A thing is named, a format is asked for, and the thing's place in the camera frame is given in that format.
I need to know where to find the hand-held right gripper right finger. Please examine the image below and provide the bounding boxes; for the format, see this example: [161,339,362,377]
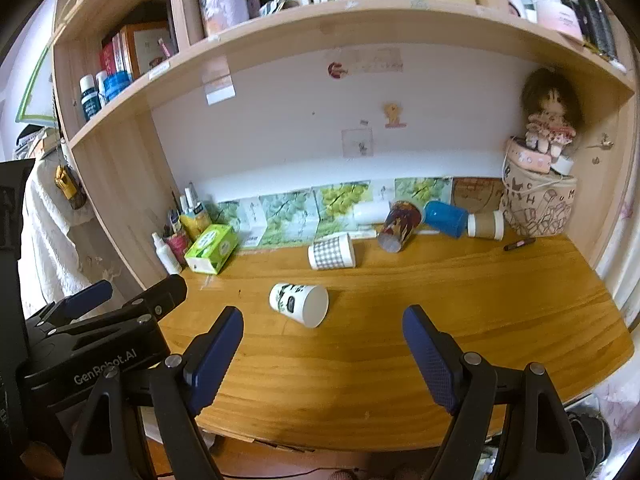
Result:
[402,304,587,480]

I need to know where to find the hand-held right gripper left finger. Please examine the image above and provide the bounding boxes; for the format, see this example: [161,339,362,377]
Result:
[62,305,246,480]

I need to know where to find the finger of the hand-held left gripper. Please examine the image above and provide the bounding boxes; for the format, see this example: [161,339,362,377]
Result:
[25,279,114,330]
[44,273,189,342]

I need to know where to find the white panda print cup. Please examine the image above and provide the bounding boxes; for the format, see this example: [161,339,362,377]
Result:
[269,282,330,329]

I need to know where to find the brown printed cup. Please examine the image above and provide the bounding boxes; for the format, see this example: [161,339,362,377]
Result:
[377,200,426,254]

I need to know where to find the blue cup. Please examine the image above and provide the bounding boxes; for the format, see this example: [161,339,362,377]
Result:
[424,200,471,237]

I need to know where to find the brown paper cup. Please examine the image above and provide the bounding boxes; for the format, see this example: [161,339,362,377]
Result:
[467,211,505,241]

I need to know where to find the checked white cup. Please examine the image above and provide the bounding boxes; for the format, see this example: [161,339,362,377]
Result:
[307,231,357,272]

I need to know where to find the white spray bottle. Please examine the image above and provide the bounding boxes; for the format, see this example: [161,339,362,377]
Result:
[151,232,183,276]

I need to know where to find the white cloth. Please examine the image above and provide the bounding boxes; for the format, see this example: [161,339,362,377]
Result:
[22,157,132,313]

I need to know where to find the green tissue box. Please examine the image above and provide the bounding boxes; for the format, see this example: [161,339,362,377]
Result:
[184,223,240,275]

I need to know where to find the yellow bottle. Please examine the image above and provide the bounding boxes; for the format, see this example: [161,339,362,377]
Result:
[180,211,212,242]

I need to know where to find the clear spray bottle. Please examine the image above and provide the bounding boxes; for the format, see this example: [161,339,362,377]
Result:
[182,186,206,217]

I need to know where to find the green leaf print card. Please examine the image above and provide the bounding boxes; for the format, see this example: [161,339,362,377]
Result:
[312,181,374,232]
[214,200,246,227]
[262,191,319,247]
[394,177,454,209]

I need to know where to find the yellow hanging charm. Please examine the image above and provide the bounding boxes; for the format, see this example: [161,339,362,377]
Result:
[54,164,77,198]

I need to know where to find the small white carton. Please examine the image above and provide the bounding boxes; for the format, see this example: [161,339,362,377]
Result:
[240,199,269,249]

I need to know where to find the white cylinder container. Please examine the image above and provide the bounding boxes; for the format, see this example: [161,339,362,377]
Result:
[354,202,391,224]

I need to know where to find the brown card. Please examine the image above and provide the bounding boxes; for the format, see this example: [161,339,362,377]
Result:
[452,177,505,214]

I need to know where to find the dark shoe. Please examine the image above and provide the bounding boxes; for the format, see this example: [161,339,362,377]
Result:
[566,399,614,477]

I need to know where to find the dark blue bottle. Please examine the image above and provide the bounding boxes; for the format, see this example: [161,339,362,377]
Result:
[79,75,102,122]

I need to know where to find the green framed board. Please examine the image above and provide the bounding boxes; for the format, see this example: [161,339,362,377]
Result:
[15,44,57,127]

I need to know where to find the blue jar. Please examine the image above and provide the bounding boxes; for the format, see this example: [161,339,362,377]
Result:
[106,72,133,102]

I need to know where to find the pink flowered box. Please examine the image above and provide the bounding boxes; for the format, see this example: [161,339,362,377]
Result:
[506,136,554,172]

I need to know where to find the clear sticker note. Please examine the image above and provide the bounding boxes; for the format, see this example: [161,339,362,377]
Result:
[341,127,374,159]

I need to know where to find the red books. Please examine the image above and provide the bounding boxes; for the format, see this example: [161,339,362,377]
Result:
[100,22,177,82]

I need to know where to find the yellow bear sticker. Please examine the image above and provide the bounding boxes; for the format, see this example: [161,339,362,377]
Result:
[382,102,408,129]

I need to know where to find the brown haired doll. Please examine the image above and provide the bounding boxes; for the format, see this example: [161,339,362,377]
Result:
[520,66,586,157]

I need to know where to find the wooden bookshelf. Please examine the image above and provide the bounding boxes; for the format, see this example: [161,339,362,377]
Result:
[50,0,638,311]

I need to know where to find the pink and white bottle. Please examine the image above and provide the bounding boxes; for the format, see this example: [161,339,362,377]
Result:
[536,0,584,42]

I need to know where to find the row of dark books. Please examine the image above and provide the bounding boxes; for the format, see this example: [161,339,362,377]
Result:
[574,0,620,61]

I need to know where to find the patterned drawstring bag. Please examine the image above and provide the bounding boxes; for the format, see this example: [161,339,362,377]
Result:
[500,160,579,239]

